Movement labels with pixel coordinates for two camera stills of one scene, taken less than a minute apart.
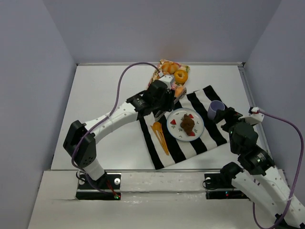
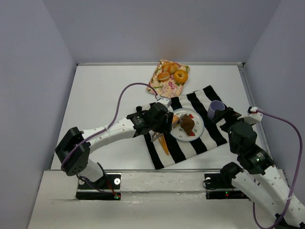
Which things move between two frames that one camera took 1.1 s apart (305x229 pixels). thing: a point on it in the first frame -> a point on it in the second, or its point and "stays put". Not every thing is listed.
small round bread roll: [178, 91] -> [175, 119]
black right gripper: [224, 115] stays put
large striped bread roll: [169, 67] stays put
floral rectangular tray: [179, 72] stays put
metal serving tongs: [179, 93] -> [180, 120]
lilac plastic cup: [215, 105] stays put
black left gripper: [170, 100] -> [165, 122]
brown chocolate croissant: [187, 124] stays put
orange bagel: [180, 76] stays put
